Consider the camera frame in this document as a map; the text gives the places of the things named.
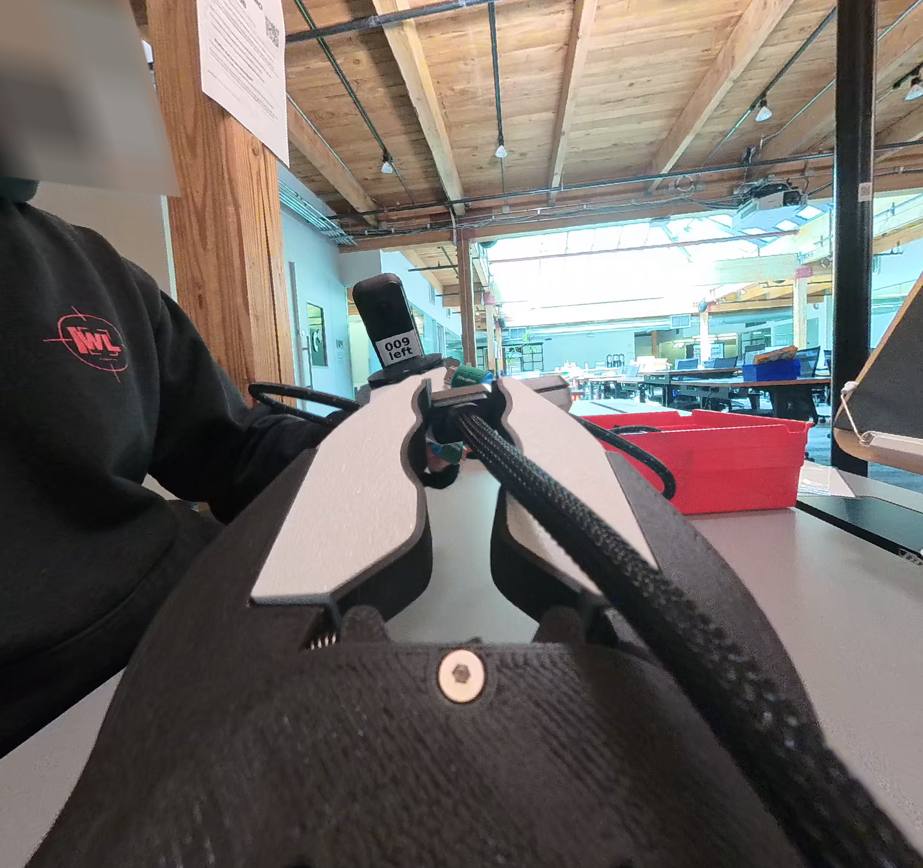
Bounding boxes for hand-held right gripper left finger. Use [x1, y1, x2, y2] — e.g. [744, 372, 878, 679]
[249, 376, 435, 620]

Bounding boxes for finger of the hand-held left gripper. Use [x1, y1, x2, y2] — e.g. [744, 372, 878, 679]
[521, 375, 572, 413]

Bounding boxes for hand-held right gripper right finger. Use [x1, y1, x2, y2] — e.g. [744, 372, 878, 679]
[490, 376, 661, 605]

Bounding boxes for black hub cable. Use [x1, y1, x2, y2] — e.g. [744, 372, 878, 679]
[247, 379, 677, 503]

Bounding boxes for braided cable with green plugs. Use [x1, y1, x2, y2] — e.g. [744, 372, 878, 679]
[443, 365, 923, 868]

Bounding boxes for red plastic bin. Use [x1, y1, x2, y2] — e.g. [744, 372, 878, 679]
[580, 408, 814, 516]

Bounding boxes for row of office desks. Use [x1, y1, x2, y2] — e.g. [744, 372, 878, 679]
[577, 349, 830, 422]

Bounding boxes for ceiling projector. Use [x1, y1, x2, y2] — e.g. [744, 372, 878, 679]
[732, 183, 809, 234]

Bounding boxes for white paper notice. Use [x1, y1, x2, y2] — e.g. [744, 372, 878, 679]
[193, 0, 291, 168]

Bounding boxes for black metal pole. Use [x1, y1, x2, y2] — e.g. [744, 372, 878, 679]
[831, 0, 879, 478]

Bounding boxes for black panel with wooden rim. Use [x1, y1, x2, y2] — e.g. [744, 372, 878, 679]
[833, 273, 923, 479]

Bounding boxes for thick wooden post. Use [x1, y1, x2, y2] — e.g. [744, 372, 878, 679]
[140, 0, 297, 407]

